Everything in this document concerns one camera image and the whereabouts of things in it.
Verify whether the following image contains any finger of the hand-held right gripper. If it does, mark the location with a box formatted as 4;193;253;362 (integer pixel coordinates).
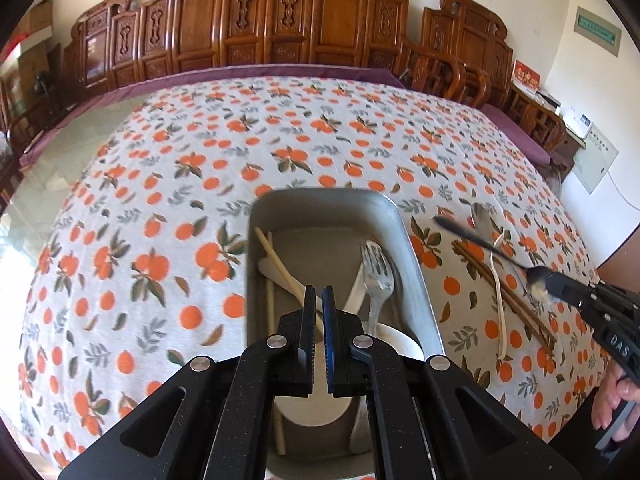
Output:
545;270;609;296
547;287;602;315

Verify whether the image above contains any thin white plastic spoon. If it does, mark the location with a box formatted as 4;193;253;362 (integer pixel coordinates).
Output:
489;231;511;360

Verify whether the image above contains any small cardboard box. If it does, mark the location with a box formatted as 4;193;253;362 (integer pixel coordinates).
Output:
22;0;54;35

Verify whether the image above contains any carved wooden armchair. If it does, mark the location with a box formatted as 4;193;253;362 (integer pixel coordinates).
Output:
421;0;569;157

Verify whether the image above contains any black-handled spoon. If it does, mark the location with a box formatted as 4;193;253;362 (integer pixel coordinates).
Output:
432;214;554;304

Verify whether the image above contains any white electrical cabinet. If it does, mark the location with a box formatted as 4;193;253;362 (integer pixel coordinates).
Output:
571;127;620;195

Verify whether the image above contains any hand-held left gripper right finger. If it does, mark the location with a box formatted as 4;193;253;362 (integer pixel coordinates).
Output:
322;284;583;480

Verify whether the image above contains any person's right hand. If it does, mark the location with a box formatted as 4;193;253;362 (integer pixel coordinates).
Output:
591;366;640;430

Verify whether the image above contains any purple armchair cushion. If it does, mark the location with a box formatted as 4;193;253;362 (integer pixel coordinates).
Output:
480;104;552;166

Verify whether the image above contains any carved wooden sofa bench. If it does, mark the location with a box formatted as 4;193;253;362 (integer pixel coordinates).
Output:
17;0;467;161

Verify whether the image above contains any orange print tablecloth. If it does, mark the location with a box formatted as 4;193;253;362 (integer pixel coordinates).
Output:
17;77;601;471

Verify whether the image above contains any wall panel with green label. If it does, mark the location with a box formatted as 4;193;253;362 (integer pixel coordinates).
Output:
572;6;623;56

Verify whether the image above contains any red card box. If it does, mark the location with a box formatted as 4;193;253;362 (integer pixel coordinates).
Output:
514;59;542;95

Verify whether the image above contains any white cable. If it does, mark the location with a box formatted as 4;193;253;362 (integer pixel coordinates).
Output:
607;167;632;207

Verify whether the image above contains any wooden side table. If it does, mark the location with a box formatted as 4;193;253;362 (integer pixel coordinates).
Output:
502;82;586;162

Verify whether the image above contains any rectangular metal tray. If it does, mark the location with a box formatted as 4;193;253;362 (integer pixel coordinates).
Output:
246;187;446;480

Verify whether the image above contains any silver fork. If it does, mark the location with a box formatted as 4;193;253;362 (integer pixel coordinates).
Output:
359;241;397;341

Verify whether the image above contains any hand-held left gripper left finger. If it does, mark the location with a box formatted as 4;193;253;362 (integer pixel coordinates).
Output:
56;284;318;480

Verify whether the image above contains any wooden corner chair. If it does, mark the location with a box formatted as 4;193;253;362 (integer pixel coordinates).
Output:
0;72;66;161

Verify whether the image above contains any metal spoon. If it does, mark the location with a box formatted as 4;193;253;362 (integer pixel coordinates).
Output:
471;202;529;294

